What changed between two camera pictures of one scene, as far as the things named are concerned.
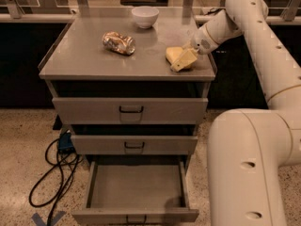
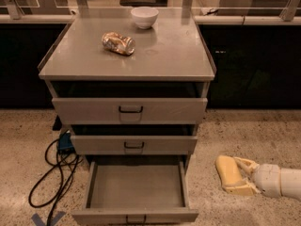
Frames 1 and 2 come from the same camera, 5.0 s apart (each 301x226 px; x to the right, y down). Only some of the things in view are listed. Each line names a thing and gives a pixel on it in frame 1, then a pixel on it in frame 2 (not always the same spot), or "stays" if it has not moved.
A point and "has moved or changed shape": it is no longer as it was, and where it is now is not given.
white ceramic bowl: x=145 y=16 stays
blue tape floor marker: x=41 y=222 stays
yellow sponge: x=171 y=53 has moved or changed shape
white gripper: x=202 y=41 -> x=267 y=180
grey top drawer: x=130 y=111 stays
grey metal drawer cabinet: x=131 y=88 stays
